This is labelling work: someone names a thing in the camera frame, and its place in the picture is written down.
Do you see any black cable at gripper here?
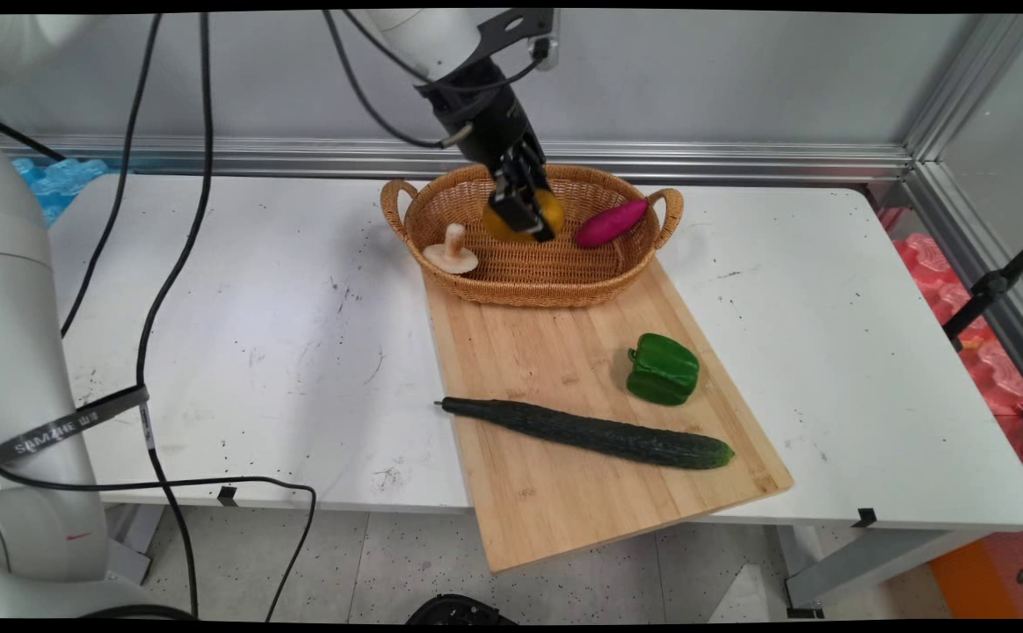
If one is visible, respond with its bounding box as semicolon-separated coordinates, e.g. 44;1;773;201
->
322;9;477;150

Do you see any blue foam mat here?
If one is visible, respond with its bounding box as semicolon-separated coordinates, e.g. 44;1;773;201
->
9;156;134;228

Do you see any beige toy mushroom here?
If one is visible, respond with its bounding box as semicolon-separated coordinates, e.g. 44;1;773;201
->
423;222;481;276

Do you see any grey metal table leg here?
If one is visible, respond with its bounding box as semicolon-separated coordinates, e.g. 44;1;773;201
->
773;522;998;618

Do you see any yellow-brown toy potato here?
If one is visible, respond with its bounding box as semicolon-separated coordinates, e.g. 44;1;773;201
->
482;187;567;244

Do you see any woven wicker basket with handles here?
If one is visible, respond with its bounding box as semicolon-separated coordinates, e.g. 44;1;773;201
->
380;163;685;309

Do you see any aluminium side frame rail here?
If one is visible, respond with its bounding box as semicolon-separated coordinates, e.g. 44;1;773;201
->
900;162;1023;412

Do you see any aluminium horizontal frame rail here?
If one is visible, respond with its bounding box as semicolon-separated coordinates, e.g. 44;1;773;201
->
0;134;917;187

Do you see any thick black hanging cable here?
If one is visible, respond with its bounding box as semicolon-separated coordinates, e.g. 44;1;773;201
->
135;11;215;618

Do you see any black tripod stand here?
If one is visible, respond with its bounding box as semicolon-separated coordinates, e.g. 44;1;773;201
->
940;225;1023;351

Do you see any grey printed strap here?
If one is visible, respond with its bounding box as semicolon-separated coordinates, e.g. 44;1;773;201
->
0;384;152;472

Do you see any dark green toy cucumber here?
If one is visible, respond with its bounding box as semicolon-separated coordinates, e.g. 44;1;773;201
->
434;397;736;471

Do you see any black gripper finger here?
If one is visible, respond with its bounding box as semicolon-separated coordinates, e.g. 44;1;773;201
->
487;164;526;226
504;148;560;244

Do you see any red foam mat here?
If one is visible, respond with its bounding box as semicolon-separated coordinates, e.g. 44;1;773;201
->
876;207;1023;493

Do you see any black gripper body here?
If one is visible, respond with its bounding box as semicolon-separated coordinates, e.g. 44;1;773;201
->
418;58;549;189

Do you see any thin black hanging cable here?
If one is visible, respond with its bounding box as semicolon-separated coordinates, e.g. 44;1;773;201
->
60;11;164;338

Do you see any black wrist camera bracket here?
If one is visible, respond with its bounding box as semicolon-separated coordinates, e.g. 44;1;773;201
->
459;9;560;80

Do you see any magenta toy sweet potato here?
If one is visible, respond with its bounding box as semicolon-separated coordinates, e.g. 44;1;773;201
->
576;198;650;250

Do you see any green toy bell pepper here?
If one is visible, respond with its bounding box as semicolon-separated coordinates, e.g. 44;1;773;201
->
625;332;702;407

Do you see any light wooden cutting board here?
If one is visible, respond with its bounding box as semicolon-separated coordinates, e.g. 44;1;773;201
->
422;255;795;574

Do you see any aluminium frame post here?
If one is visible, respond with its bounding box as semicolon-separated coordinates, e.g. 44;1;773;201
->
903;12;1023;164

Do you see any black round floor object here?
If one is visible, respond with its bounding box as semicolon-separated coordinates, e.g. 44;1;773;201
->
404;593;519;625

